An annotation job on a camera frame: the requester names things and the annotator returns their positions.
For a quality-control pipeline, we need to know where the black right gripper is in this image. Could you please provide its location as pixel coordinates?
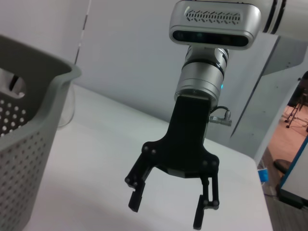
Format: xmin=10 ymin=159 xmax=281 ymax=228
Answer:
xmin=124 ymin=95 xmax=220 ymax=230

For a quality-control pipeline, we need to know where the grey-green perforated storage bin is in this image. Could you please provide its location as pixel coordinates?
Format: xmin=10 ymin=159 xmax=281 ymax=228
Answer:
xmin=0 ymin=35 xmax=82 ymax=231

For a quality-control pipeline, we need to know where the black round stool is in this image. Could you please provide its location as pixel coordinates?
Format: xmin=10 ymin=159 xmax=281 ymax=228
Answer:
xmin=273 ymin=158 xmax=292 ymax=173

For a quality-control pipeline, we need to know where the blue framed board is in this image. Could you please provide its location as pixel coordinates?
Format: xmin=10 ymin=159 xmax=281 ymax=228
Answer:
xmin=276 ymin=133 xmax=308 ymax=210

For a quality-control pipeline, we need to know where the white partition panel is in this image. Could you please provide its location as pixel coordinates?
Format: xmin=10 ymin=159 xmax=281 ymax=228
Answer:
xmin=230 ymin=33 xmax=308 ymax=166

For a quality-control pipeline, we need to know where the black tripod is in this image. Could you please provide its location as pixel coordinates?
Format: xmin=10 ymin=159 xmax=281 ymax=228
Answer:
xmin=284 ymin=96 xmax=306 ymax=129

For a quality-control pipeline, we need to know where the right arm cable with connector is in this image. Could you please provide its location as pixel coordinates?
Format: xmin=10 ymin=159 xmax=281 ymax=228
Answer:
xmin=208 ymin=105 xmax=233 ymax=128

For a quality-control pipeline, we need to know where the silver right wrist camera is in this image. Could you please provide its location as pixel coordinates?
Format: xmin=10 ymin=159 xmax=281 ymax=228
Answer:
xmin=168 ymin=0 xmax=262 ymax=51

